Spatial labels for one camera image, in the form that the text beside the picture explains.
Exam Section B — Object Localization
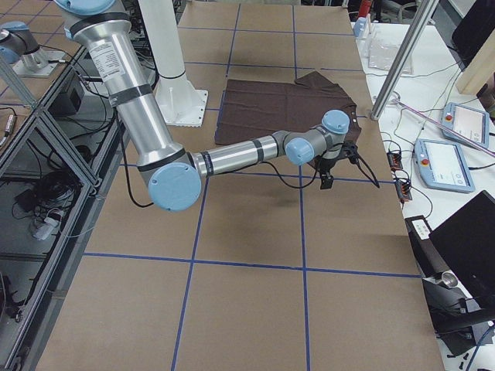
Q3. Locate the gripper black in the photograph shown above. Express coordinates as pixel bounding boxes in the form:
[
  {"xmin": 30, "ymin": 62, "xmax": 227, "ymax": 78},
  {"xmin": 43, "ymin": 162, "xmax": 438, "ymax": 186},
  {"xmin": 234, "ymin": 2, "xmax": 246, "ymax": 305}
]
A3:
[{"xmin": 315, "ymin": 149, "xmax": 340, "ymax": 189}]

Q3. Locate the brown t-shirt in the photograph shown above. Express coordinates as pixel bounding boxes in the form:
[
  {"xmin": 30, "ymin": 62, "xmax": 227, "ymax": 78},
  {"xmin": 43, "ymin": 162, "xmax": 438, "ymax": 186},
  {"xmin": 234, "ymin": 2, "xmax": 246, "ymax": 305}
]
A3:
[{"xmin": 214, "ymin": 72, "xmax": 361, "ymax": 166}]

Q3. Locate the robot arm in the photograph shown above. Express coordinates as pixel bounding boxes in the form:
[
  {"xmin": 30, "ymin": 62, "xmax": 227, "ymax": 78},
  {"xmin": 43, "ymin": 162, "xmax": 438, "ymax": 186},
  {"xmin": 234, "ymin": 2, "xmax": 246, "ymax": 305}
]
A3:
[
  {"xmin": 1, "ymin": 21, "xmax": 39, "ymax": 64},
  {"xmin": 58, "ymin": 1, "xmax": 350, "ymax": 212}
]

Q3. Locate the reacher stick white claw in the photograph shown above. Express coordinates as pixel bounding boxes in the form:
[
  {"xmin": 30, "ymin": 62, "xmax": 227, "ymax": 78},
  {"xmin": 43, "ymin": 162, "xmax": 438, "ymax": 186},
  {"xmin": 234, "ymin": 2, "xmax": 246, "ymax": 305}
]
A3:
[{"xmin": 388, "ymin": 91, "xmax": 494, "ymax": 156}]

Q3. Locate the near teach pendant tablet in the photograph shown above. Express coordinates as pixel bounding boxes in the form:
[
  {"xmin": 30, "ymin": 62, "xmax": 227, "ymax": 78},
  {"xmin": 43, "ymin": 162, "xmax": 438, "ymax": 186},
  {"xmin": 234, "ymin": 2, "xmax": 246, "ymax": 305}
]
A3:
[{"xmin": 414, "ymin": 139, "xmax": 475, "ymax": 193}]

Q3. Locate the teach pendant tablet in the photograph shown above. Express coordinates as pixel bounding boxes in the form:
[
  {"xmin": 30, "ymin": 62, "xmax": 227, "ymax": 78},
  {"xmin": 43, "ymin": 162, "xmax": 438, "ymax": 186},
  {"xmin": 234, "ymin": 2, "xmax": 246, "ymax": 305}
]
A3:
[
  {"xmin": 414, "ymin": 139, "xmax": 475, "ymax": 193},
  {"xmin": 441, "ymin": 102, "xmax": 491, "ymax": 148}
]

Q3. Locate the clear plastic bag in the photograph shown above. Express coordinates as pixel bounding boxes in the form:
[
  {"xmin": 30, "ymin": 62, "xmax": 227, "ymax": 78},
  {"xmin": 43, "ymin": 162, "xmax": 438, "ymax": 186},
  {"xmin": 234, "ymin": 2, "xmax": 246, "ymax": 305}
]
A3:
[{"xmin": 357, "ymin": 33, "xmax": 401, "ymax": 71}]

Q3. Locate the black laptop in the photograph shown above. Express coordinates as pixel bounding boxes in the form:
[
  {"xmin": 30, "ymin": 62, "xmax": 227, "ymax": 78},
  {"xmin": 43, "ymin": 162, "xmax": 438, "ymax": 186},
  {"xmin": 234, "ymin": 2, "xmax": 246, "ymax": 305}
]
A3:
[{"xmin": 429, "ymin": 190, "xmax": 494, "ymax": 308}]

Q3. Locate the far teach pendant tablet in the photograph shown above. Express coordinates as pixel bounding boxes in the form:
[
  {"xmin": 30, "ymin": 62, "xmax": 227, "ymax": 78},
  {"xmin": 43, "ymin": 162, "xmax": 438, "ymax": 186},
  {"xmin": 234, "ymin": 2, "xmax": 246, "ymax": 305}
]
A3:
[{"xmin": 441, "ymin": 102, "xmax": 491, "ymax": 148}]

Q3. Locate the metal cup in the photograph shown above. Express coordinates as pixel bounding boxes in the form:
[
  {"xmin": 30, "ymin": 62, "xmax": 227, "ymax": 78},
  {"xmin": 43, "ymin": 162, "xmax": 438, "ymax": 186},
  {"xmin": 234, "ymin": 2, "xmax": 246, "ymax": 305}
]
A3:
[{"xmin": 437, "ymin": 271, "xmax": 459, "ymax": 289}]

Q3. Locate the red cylinder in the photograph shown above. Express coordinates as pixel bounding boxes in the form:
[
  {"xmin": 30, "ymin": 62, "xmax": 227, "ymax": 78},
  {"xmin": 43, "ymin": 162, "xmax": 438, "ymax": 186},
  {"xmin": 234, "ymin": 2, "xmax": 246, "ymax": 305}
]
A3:
[{"xmin": 358, "ymin": 0, "xmax": 373, "ymax": 18}]

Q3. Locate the black monitor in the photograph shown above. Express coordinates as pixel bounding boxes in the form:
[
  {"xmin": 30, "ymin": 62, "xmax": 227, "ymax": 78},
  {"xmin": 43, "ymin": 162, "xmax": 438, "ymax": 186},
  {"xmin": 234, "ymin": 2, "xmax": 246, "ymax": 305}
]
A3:
[{"xmin": 452, "ymin": 0, "xmax": 494, "ymax": 63}]

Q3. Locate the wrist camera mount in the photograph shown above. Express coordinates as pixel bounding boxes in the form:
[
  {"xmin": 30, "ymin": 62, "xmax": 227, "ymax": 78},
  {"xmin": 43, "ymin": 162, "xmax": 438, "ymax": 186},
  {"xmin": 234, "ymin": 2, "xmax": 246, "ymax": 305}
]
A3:
[{"xmin": 340, "ymin": 141, "xmax": 359, "ymax": 165}]

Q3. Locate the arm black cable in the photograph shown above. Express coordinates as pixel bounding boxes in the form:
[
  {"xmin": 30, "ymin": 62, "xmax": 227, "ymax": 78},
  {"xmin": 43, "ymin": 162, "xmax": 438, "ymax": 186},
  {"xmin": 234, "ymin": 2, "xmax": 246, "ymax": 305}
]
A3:
[{"xmin": 119, "ymin": 127, "xmax": 381, "ymax": 208}]

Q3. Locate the aluminium frame post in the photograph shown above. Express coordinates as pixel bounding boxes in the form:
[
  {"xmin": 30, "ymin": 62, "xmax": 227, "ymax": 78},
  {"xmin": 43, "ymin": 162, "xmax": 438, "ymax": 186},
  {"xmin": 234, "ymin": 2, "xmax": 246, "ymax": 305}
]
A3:
[{"xmin": 370, "ymin": 0, "xmax": 439, "ymax": 121}]

